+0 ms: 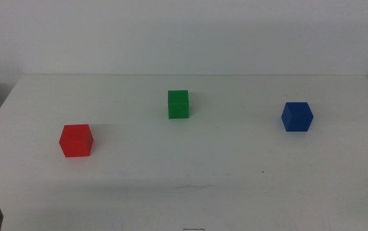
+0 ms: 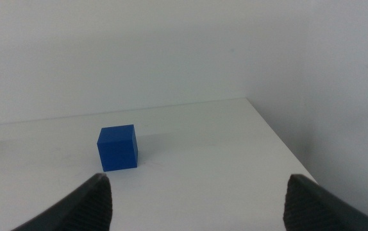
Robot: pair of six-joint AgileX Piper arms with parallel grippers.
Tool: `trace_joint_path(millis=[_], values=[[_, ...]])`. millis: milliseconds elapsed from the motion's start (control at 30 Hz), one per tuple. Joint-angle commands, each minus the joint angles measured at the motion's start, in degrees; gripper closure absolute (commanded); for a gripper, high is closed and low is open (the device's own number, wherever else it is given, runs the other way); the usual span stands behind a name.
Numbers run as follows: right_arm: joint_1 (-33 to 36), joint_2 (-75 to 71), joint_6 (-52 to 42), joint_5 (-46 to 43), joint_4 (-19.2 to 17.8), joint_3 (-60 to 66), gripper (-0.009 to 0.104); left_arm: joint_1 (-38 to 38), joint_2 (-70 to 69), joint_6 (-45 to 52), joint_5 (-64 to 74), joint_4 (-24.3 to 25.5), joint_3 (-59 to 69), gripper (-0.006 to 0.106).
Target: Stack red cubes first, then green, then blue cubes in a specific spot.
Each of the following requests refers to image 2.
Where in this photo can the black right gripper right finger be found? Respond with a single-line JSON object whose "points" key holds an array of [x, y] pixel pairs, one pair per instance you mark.
{"points": [[309, 211]]}

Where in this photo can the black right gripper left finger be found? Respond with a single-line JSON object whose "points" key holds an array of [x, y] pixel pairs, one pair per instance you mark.
{"points": [[88, 208]]}

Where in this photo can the blue cube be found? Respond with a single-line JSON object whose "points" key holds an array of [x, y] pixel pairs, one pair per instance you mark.
{"points": [[117, 150]]}

